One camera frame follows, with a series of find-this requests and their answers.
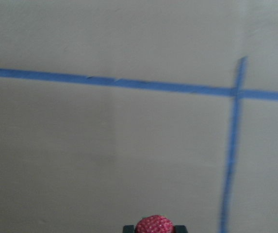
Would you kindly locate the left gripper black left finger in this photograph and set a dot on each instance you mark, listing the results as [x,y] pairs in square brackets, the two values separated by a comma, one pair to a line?
[128,229]

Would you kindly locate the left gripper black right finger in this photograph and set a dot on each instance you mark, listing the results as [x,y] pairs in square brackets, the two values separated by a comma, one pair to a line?
[180,229]

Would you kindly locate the red strawberry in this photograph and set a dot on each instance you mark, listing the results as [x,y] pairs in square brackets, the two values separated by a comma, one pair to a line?
[154,224]

